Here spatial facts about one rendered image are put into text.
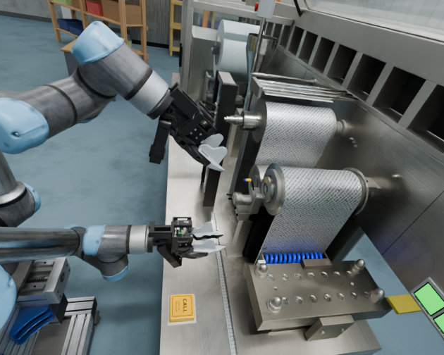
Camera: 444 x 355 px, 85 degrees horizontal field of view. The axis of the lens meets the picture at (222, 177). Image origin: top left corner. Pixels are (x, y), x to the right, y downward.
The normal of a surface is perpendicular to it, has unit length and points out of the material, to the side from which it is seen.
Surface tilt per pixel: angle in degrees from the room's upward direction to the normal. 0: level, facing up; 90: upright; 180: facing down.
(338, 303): 0
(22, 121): 57
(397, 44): 90
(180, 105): 90
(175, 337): 0
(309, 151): 92
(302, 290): 0
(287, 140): 92
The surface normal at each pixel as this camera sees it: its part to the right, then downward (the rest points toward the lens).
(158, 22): 0.17, 0.63
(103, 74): -0.06, 0.76
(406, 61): -0.98, -0.04
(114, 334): 0.16, -0.78
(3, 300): 0.93, 0.25
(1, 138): -0.25, 0.57
